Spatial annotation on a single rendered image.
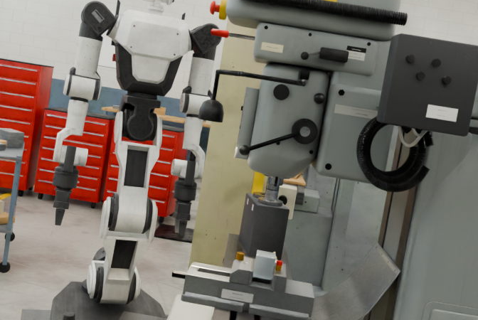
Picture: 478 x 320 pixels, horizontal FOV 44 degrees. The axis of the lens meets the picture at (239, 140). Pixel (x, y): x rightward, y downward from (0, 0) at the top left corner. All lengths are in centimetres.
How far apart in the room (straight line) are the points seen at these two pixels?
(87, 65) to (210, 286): 105
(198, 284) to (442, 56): 84
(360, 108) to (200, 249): 213
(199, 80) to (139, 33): 31
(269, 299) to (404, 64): 69
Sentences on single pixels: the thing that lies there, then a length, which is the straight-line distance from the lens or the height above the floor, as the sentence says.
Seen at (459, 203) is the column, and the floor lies 134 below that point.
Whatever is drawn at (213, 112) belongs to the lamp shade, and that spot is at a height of 146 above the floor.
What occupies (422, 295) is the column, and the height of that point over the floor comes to 108.
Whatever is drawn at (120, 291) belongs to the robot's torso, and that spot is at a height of 69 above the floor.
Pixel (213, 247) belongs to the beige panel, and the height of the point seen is 59.
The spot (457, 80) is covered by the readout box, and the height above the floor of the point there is 164.
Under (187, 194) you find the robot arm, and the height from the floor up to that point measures 110.
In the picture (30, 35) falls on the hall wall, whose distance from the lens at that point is 1154.
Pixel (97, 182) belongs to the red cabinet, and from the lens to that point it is 663.
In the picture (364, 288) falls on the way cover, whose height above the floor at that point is 102.
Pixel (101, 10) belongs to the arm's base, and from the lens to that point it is 230.
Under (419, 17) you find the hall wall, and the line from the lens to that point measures 1120.
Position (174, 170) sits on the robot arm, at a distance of 235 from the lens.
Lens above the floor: 154
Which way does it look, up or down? 5 degrees down
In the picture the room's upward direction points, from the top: 9 degrees clockwise
